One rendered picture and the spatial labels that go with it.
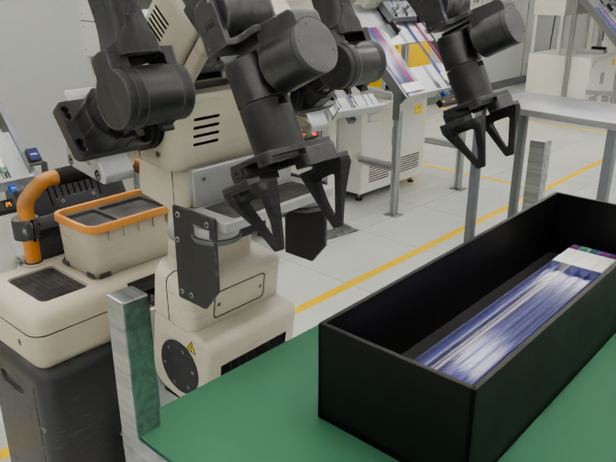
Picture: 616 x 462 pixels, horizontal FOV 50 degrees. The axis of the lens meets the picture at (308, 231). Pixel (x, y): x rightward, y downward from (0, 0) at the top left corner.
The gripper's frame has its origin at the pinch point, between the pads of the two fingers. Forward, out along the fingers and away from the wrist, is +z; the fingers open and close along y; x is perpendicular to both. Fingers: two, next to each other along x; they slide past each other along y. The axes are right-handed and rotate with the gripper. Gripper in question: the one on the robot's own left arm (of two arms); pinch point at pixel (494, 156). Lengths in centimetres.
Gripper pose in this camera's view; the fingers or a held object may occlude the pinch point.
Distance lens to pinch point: 107.7
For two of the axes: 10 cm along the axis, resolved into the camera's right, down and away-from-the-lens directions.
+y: 6.6, -2.7, 7.0
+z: 3.3, 9.4, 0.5
